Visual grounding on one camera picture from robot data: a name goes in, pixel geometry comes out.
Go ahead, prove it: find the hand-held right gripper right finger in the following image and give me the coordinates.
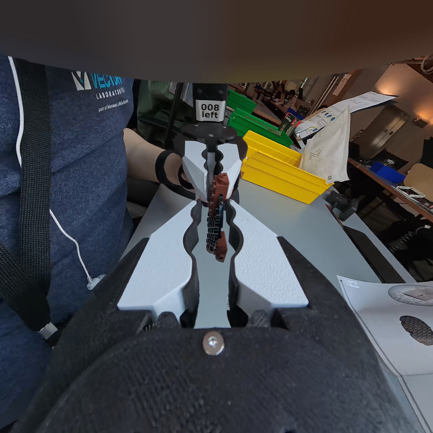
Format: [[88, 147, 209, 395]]
[[227, 200, 309, 318]]

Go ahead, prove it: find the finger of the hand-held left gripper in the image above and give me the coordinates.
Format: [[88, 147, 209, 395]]
[[215, 144, 243, 200], [182, 140, 212, 201]]

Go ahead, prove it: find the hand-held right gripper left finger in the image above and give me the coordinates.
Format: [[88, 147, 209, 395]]
[[117, 200, 203, 321]]

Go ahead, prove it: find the brown and black brick assembly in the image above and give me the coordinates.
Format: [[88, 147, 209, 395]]
[[202, 173, 235, 263]]

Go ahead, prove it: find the person's left forearm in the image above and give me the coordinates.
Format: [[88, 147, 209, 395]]
[[123, 128, 167, 181]]

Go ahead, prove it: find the black desk clamp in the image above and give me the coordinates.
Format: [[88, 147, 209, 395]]
[[325, 189, 360, 223]]

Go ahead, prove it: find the person's left hand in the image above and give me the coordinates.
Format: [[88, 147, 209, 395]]
[[165, 155, 196, 194]]

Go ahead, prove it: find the small green plastic bin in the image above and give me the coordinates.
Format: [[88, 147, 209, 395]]
[[226, 89, 258, 114]]

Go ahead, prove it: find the small yellow plastic bin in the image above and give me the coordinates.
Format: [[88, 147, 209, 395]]
[[243, 130, 302, 164]]

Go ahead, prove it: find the large green plastic bin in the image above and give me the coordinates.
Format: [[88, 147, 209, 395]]
[[228, 108, 293, 148]]

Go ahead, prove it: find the large yellow plastic bin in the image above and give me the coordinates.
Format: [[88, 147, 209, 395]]
[[240, 150, 334, 205]]

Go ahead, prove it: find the small red and green box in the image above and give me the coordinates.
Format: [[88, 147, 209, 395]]
[[279, 113, 302, 136]]

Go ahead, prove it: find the white numbered paper bag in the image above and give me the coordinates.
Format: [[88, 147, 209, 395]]
[[299, 106, 351, 184]]

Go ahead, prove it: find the person's blue shirt torso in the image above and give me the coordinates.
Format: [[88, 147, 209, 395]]
[[0, 55, 150, 433]]

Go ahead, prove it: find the brick instruction booklet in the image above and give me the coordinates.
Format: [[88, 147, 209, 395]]
[[336, 275, 433, 433]]

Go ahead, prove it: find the unfolded printed leaflet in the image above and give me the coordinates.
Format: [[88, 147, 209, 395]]
[[296, 91, 399, 140]]

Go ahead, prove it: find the long wooden table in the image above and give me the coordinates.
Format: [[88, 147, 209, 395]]
[[348, 157, 433, 223]]

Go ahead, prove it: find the blue plastic bin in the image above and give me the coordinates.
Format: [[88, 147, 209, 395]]
[[370, 161, 406, 184]]

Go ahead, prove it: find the grey metal door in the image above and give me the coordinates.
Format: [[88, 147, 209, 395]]
[[361, 104, 412, 160]]

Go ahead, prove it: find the black shoulder strap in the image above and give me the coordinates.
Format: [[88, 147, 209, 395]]
[[0, 58, 62, 346]]

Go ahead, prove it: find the thin white cable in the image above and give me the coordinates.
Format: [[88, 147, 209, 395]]
[[7, 56, 106, 291]]

